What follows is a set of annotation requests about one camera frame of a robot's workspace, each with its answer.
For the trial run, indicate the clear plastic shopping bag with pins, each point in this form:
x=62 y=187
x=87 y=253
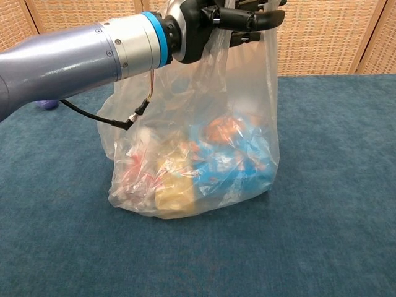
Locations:
x=247 y=92

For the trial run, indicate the gold wrapped snack pack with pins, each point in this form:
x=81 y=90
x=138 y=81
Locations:
x=174 y=191

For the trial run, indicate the purple ball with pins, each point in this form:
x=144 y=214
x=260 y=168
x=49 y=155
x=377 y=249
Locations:
x=48 y=105

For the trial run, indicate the blue snack box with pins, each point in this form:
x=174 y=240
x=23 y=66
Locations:
x=235 y=173

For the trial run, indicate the teal felt table cover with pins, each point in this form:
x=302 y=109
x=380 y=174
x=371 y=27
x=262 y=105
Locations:
x=198 y=253

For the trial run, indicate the woven rattan folding screen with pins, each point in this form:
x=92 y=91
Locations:
x=325 y=37

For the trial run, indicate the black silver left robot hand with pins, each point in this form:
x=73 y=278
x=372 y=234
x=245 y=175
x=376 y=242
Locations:
x=191 y=34

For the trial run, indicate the red white snack pack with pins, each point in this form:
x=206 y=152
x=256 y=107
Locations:
x=137 y=182

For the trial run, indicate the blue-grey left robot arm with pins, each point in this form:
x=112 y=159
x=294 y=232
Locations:
x=77 y=58

